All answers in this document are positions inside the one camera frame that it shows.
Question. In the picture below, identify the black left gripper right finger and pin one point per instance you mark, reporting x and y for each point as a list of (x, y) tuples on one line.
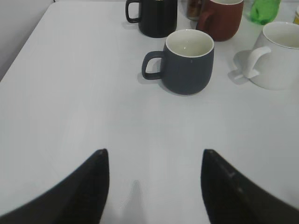
[(231, 198)]

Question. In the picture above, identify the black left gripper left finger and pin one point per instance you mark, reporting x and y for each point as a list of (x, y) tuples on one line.
[(80, 198)]

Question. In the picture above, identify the dark grey ceramic mug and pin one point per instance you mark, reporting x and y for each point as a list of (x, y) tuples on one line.
[(186, 62)]

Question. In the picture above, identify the white ceramic mug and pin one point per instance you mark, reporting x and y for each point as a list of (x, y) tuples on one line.
[(273, 63)]

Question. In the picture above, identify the brown-red ceramic mug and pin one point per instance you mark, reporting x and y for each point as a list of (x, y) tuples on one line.
[(220, 18)]

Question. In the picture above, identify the black ceramic mug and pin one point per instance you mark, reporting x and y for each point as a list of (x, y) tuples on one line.
[(156, 18)]

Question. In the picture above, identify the green soda bottle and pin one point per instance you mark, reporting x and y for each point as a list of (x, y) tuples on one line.
[(261, 11)]

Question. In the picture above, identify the yellow paper cup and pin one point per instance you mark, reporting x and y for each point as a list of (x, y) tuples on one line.
[(296, 18)]

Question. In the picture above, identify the brown sauce bottle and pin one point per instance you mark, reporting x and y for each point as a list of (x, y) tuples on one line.
[(193, 9)]

